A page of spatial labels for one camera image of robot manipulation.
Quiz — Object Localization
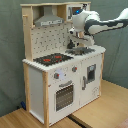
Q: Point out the dark robot gripper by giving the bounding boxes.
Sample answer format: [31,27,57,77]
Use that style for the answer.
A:
[67,39,80,49]

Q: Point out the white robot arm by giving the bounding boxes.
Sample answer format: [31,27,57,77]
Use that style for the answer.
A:
[69,8,128,47]

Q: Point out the wooden toy kitchen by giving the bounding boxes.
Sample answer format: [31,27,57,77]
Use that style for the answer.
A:
[22,2,105,128]

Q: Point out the grey toy sink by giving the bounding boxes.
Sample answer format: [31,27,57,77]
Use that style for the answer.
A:
[65,47,95,56]

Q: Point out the black toy stovetop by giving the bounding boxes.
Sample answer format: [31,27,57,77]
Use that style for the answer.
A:
[34,53,71,66]

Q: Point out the red oven knob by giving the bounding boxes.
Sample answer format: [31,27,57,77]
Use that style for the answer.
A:
[54,73,60,79]
[71,65,78,73]

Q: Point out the grey ice dispenser panel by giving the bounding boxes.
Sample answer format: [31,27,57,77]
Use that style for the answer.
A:
[87,65,96,83]

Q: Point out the grey range hood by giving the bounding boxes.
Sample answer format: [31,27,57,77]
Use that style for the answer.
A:
[35,6,64,27]

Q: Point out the toy microwave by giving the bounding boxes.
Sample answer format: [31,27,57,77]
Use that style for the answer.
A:
[67,4,87,21]

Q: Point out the toy oven door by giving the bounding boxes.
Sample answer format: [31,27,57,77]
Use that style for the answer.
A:
[49,80,79,118]

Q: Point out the grey fridge door handle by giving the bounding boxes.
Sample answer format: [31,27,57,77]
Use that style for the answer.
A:
[82,76,86,90]

